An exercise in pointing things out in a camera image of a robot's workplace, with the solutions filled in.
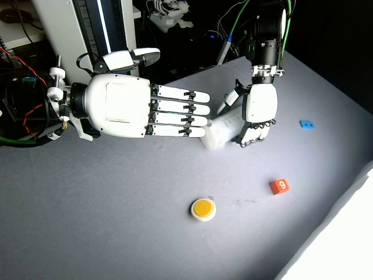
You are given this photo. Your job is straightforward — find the large translucent white syringe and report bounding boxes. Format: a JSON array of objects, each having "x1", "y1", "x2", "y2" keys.
[{"x1": 200, "y1": 104, "x2": 245, "y2": 151}]

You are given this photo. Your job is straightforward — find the white robot body column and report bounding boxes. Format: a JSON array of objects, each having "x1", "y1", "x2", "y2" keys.
[{"x1": 31, "y1": 0, "x2": 138, "y2": 84}]

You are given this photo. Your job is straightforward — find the white plastic parts pile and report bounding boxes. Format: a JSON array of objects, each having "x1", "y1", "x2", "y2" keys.
[{"x1": 147, "y1": 0, "x2": 195, "y2": 33}]

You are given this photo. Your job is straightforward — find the grey table cloth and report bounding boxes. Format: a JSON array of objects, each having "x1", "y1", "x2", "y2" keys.
[{"x1": 0, "y1": 51, "x2": 373, "y2": 280}]

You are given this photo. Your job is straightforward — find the yellow push button white rim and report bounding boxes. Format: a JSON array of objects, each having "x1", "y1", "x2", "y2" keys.
[{"x1": 190, "y1": 197, "x2": 217, "y2": 223}]

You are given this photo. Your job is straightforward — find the orange number cube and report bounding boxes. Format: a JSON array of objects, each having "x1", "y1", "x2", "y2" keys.
[{"x1": 269, "y1": 178, "x2": 291, "y2": 195}]

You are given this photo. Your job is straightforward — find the white backdrop sheet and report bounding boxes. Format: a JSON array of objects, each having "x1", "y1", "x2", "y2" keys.
[{"x1": 273, "y1": 159, "x2": 373, "y2": 280}]

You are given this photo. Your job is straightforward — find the red wire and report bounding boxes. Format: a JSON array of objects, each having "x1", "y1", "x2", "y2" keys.
[{"x1": 0, "y1": 46, "x2": 49, "y2": 139}]

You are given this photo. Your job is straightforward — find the green cable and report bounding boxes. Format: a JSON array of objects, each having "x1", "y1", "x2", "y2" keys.
[
  {"x1": 229, "y1": 0, "x2": 251, "y2": 37},
  {"x1": 278, "y1": 0, "x2": 293, "y2": 69},
  {"x1": 0, "y1": 136, "x2": 40, "y2": 148}
]

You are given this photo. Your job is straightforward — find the grey cable connector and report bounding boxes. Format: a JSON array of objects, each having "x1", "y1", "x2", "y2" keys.
[{"x1": 216, "y1": 33, "x2": 234, "y2": 65}]

